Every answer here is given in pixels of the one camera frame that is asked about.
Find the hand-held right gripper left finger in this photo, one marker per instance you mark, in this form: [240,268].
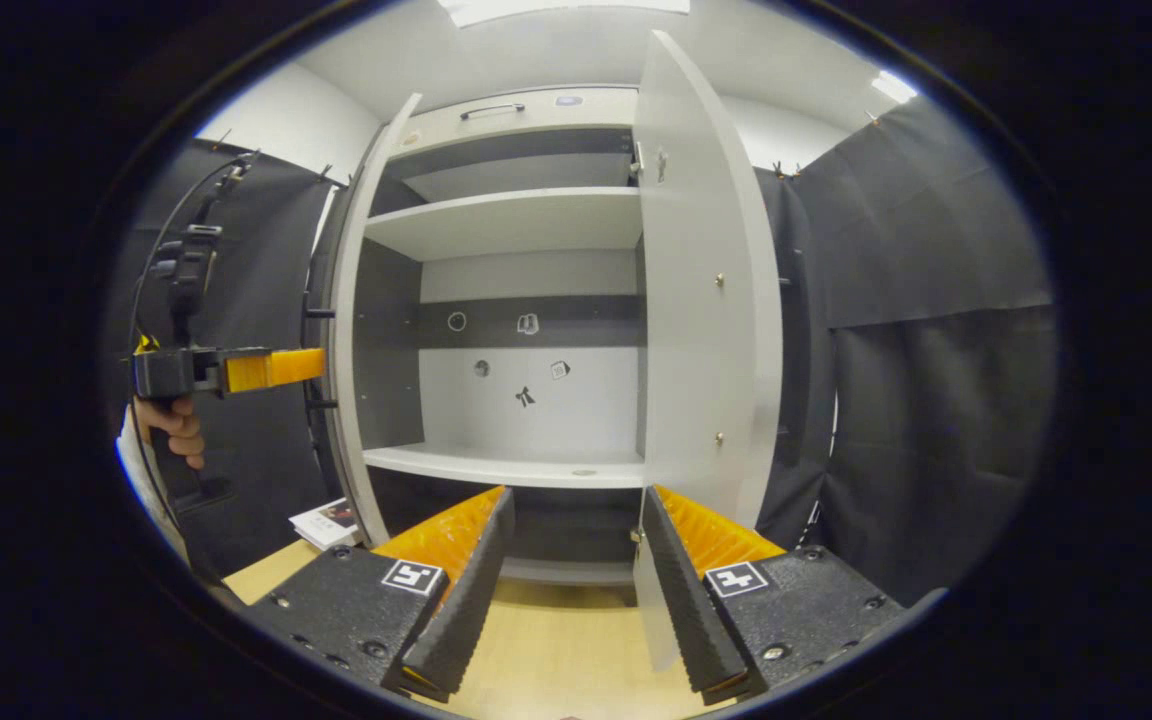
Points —
[476,600]

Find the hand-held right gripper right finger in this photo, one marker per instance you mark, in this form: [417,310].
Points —
[696,610]

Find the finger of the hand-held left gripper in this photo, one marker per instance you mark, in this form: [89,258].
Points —
[276,369]

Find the grey cabinet door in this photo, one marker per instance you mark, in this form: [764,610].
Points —
[706,350]
[346,350]

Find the grey double-door shoe cabinet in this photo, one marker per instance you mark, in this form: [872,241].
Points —
[386,330]

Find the metal door hinge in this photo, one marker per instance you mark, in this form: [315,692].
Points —
[638,160]
[638,536]

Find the white cabinet shelf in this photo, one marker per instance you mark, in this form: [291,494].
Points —
[496,466]
[506,225]

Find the white booklet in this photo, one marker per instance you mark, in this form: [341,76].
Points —
[321,525]

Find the black backdrop cloth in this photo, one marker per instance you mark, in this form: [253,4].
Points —
[926,400]

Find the long ceiling light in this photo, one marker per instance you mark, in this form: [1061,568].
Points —
[566,10]

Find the small ceiling light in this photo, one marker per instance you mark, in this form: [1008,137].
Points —
[894,87]

